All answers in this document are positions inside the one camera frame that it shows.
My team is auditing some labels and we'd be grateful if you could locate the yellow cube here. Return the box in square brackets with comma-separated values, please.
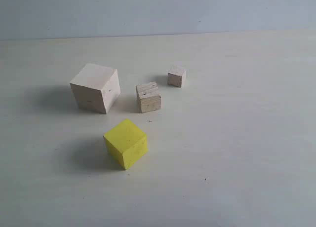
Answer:
[103, 119, 148, 170]

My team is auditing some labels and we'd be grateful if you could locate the large pale wooden cube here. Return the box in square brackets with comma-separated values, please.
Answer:
[70, 63, 120, 114]

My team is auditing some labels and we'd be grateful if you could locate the medium plywood cube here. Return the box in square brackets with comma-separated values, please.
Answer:
[136, 81, 162, 114]

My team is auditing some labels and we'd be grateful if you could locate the small pale wooden cube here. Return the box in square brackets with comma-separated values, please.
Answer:
[167, 65, 186, 87]

